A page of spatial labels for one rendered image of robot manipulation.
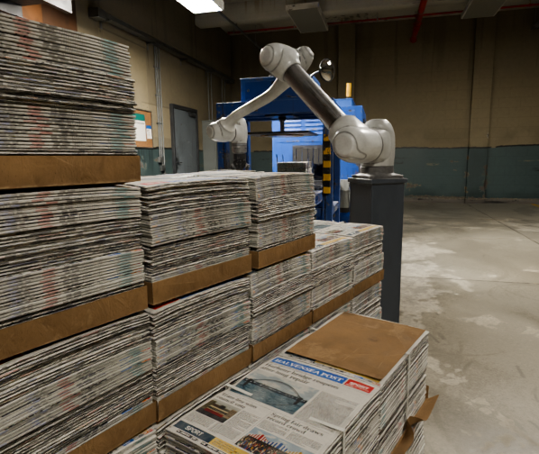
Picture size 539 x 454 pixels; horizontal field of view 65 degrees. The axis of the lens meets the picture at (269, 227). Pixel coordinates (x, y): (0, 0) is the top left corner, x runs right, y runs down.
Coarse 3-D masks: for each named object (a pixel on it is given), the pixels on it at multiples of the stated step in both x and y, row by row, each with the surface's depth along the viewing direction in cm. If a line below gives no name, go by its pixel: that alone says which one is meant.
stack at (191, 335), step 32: (320, 224) 174; (352, 224) 172; (320, 256) 128; (352, 256) 146; (224, 288) 93; (256, 288) 102; (288, 288) 114; (320, 288) 130; (160, 320) 79; (192, 320) 85; (224, 320) 93; (256, 320) 104; (288, 320) 116; (320, 320) 132; (160, 352) 79; (192, 352) 86; (224, 352) 95; (160, 384) 80; (224, 384) 96; (160, 448) 82
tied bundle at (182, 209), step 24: (144, 192) 75; (168, 192) 79; (192, 192) 83; (216, 192) 89; (240, 192) 95; (144, 216) 76; (168, 216) 78; (192, 216) 83; (216, 216) 89; (240, 216) 95; (144, 240) 77; (168, 240) 78; (192, 240) 85; (216, 240) 90; (240, 240) 96; (144, 264) 78; (168, 264) 80; (192, 264) 85
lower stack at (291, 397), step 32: (384, 320) 131; (288, 352) 111; (416, 352) 115; (256, 384) 95; (288, 384) 95; (320, 384) 95; (352, 384) 95; (384, 384) 96; (416, 384) 119; (192, 416) 83; (224, 416) 83; (256, 416) 83; (288, 416) 83; (320, 416) 83; (352, 416) 83; (384, 416) 98; (192, 448) 76; (224, 448) 74; (256, 448) 74; (288, 448) 74; (320, 448) 74; (352, 448) 84; (384, 448) 101; (416, 448) 124
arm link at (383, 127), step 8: (376, 120) 196; (384, 120) 196; (376, 128) 193; (384, 128) 193; (392, 128) 197; (384, 136) 191; (392, 136) 196; (384, 144) 191; (392, 144) 196; (384, 152) 192; (392, 152) 197; (376, 160) 194; (384, 160) 196; (392, 160) 198
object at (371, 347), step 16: (336, 320) 131; (352, 320) 131; (368, 320) 131; (320, 336) 120; (336, 336) 119; (352, 336) 119; (368, 336) 119; (384, 336) 119; (400, 336) 119; (416, 336) 119; (304, 352) 110; (320, 352) 110; (336, 352) 110; (352, 352) 109; (368, 352) 109; (384, 352) 109; (400, 352) 109; (352, 368) 101; (368, 368) 101; (384, 368) 101
